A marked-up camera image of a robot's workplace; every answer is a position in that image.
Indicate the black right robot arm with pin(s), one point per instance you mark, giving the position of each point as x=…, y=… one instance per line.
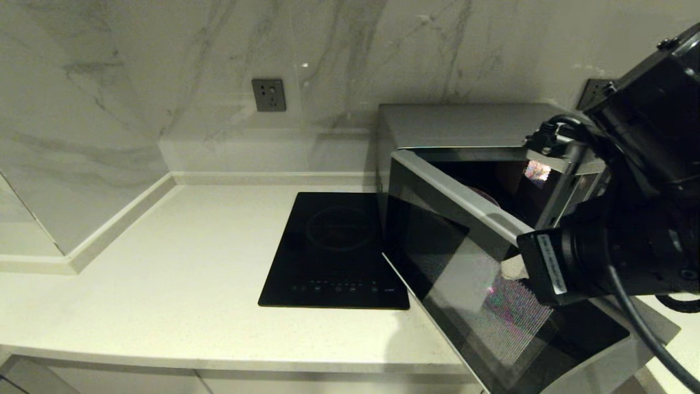
x=656, y=109

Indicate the black induction cooktop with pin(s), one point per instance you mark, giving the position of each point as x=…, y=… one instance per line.
x=328, y=251

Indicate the beige cabinet door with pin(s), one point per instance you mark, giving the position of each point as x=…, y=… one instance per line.
x=339, y=386

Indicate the grey double wall outlet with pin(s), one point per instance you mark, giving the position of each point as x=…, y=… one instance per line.
x=593, y=93

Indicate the microwave door with dark glass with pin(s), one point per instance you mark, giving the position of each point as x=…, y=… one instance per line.
x=448, y=257

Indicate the grey single wall outlet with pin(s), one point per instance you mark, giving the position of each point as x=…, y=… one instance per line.
x=269, y=96

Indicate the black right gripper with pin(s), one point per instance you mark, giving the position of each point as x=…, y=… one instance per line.
x=612, y=262

